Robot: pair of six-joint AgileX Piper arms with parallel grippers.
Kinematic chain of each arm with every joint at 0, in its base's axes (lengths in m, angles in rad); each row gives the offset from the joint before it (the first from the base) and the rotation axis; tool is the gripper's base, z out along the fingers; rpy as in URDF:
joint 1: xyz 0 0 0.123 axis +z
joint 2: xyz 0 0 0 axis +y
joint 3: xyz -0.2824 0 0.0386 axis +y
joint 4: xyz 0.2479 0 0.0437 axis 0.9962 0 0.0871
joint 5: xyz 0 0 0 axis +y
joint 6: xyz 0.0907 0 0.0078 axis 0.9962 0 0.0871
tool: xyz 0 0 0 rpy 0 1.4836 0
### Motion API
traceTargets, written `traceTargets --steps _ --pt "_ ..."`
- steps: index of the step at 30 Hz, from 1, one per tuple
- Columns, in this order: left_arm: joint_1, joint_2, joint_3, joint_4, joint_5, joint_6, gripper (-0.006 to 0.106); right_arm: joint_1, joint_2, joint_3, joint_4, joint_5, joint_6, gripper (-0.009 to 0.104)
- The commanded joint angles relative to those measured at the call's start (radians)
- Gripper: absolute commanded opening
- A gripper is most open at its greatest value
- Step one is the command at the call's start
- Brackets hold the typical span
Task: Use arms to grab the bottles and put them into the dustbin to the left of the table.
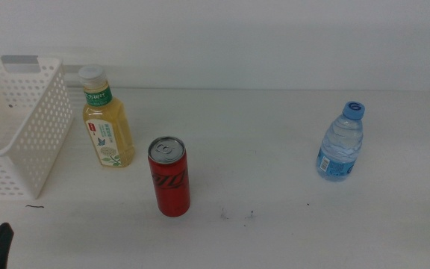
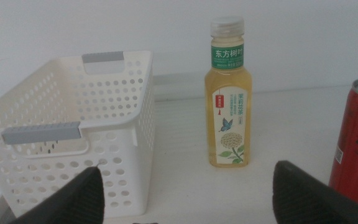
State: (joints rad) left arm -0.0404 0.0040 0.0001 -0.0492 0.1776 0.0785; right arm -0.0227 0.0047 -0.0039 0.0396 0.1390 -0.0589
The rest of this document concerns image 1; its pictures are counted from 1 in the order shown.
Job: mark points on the white perforated plastic basket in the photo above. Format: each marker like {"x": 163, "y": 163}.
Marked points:
{"x": 47, "y": 123}

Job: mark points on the clear water bottle blue cap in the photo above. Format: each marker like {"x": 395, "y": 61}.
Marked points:
{"x": 340, "y": 149}

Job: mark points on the yellow tea bottle green label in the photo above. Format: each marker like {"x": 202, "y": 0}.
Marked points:
{"x": 106, "y": 123}

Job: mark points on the grey wall trunking strip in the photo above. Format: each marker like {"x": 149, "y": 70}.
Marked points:
{"x": 144, "y": 70}

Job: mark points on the red soda can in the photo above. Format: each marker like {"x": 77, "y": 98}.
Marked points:
{"x": 170, "y": 183}

